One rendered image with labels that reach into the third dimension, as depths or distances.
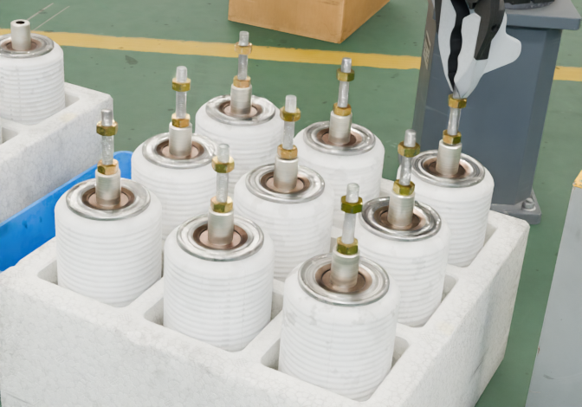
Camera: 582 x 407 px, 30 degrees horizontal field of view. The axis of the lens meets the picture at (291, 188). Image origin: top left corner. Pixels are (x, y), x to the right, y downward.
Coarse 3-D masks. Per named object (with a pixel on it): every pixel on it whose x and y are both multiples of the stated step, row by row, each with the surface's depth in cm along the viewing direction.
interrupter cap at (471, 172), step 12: (420, 156) 109; (432, 156) 109; (468, 156) 110; (420, 168) 107; (432, 168) 108; (468, 168) 108; (480, 168) 108; (432, 180) 105; (444, 180) 105; (456, 180) 105; (468, 180) 105; (480, 180) 106
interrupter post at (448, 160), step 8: (440, 144) 106; (456, 144) 106; (440, 152) 106; (448, 152) 106; (456, 152) 106; (440, 160) 106; (448, 160) 106; (456, 160) 106; (440, 168) 107; (448, 168) 106; (456, 168) 107
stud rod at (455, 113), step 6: (456, 90) 103; (456, 96) 103; (450, 108) 105; (456, 108) 104; (450, 114) 105; (456, 114) 104; (450, 120) 105; (456, 120) 105; (450, 126) 105; (456, 126) 105; (450, 132) 105; (456, 132) 105; (450, 144) 106
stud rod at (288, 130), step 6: (288, 96) 99; (294, 96) 99; (288, 102) 98; (294, 102) 98; (288, 108) 99; (294, 108) 99; (288, 126) 99; (288, 132) 100; (288, 138) 100; (282, 144) 101; (288, 144) 100
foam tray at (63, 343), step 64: (384, 192) 118; (512, 256) 110; (0, 320) 100; (64, 320) 96; (128, 320) 94; (448, 320) 97; (0, 384) 104; (64, 384) 99; (128, 384) 95; (192, 384) 91; (256, 384) 88; (384, 384) 89; (448, 384) 100
